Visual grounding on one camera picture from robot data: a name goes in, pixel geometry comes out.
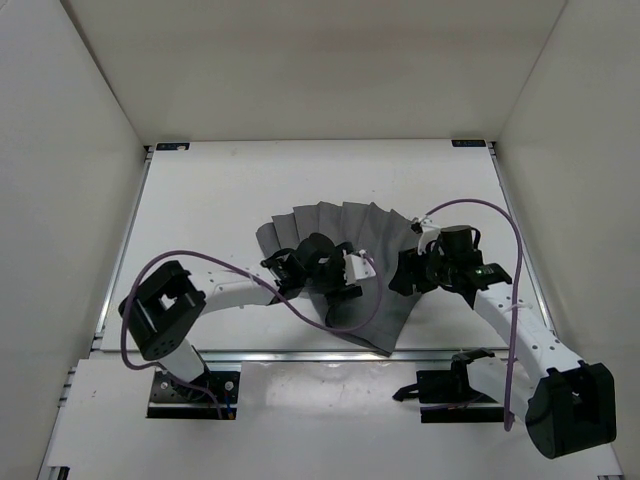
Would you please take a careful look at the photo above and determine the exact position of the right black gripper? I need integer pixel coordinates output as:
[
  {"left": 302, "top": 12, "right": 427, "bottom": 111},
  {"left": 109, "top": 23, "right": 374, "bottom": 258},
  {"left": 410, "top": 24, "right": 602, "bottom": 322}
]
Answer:
[{"left": 389, "top": 243, "right": 456, "bottom": 296}]

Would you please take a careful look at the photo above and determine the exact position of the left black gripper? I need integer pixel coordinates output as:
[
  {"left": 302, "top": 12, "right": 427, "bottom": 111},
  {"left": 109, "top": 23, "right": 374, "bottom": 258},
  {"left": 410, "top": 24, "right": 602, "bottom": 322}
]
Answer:
[{"left": 305, "top": 240, "right": 363, "bottom": 303}]

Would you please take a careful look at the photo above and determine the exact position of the grey pleated skirt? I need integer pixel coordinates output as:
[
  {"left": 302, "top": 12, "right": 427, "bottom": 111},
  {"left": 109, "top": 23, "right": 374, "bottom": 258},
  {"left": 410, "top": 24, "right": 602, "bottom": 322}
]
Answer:
[{"left": 255, "top": 201, "right": 421, "bottom": 357}]

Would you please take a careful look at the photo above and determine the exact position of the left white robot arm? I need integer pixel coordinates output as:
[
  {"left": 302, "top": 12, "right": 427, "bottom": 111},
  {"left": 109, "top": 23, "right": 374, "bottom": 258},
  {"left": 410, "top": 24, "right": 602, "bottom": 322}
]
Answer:
[{"left": 119, "top": 233, "right": 375, "bottom": 398}]

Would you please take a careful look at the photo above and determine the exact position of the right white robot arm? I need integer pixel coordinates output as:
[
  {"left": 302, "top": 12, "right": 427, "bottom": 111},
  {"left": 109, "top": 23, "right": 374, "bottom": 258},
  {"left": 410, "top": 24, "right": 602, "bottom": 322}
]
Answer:
[{"left": 390, "top": 219, "right": 617, "bottom": 459}]

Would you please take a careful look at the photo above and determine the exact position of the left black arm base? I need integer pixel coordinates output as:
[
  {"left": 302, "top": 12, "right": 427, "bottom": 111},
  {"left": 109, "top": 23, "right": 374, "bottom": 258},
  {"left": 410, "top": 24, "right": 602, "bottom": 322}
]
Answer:
[{"left": 146, "top": 367, "right": 241, "bottom": 421}]

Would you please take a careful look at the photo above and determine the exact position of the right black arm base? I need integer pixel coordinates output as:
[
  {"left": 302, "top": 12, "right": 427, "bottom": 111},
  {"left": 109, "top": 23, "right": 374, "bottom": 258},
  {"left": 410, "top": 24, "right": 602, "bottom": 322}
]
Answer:
[{"left": 392, "top": 348, "right": 504, "bottom": 424}]

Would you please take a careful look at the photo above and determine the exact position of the right blue corner label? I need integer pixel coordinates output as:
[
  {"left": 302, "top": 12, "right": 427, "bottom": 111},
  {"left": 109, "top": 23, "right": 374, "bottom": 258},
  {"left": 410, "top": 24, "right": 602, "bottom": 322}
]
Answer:
[{"left": 451, "top": 139, "right": 487, "bottom": 148}]

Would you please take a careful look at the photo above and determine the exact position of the blue corner label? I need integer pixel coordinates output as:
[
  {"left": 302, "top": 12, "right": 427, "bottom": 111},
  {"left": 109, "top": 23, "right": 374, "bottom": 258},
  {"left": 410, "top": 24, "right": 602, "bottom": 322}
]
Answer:
[
  {"left": 451, "top": 139, "right": 487, "bottom": 148},
  {"left": 155, "top": 142, "right": 190, "bottom": 151}
]

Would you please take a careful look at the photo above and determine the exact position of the left blue corner label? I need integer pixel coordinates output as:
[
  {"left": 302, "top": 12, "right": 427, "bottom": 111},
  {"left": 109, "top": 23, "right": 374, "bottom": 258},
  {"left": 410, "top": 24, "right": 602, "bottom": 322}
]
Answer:
[{"left": 155, "top": 142, "right": 190, "bottom": 151}]

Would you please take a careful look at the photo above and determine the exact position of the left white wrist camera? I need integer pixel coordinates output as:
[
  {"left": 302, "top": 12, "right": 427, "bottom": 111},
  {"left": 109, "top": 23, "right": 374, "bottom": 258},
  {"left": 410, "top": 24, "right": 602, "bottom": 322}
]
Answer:
[{"left": 343, "top": 250, "right": 376, "bottom": 285}]

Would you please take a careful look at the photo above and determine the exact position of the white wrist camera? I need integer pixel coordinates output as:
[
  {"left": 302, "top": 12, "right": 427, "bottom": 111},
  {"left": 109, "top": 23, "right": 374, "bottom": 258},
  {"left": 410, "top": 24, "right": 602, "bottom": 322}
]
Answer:
[
  {"left": 343, "top": 250, "right": 376, "bottom": 285},
  {"left": 411, "top": 215, "right": 441, "bottom": 255}
]

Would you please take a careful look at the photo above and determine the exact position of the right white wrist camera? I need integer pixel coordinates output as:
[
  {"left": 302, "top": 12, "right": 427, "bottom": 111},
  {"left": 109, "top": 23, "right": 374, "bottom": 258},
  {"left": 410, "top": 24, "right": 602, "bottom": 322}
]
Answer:
[{"left": 411, "top": 215, "right": 441, "bottom": 255}]

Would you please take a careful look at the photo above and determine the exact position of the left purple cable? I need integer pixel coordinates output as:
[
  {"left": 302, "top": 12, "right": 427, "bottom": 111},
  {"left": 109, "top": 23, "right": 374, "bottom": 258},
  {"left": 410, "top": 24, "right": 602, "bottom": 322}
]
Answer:
[{"left": 119, "top": 247, "right": 385, "bottom": 419}]

